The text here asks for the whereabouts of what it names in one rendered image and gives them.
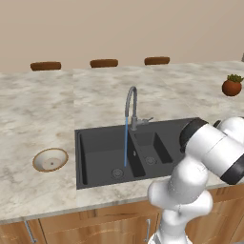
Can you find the brown chair back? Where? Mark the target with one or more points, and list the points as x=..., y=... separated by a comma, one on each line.
x=104, y=63
x=157, y=60
x=45, y=65

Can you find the blue water stream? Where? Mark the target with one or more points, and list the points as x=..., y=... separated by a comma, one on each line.
x=126, y=143

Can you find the white bowl with brown rim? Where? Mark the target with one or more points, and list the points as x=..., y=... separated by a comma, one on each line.
x=50, y=160

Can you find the potted plant in brown pot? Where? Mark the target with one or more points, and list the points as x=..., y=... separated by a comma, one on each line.
x=232, y=85

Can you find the wooden cupboard door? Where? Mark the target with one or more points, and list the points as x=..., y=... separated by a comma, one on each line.
x=12, y=233
x=222, y=216
x=98, y=227

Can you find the dark grey double sink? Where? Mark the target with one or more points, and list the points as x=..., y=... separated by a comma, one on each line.
x=105, y=155

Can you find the grey curved tap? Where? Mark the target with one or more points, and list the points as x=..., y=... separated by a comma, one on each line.
x=133, y=108

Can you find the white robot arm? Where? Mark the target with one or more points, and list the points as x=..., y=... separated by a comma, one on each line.
x=203, y=158

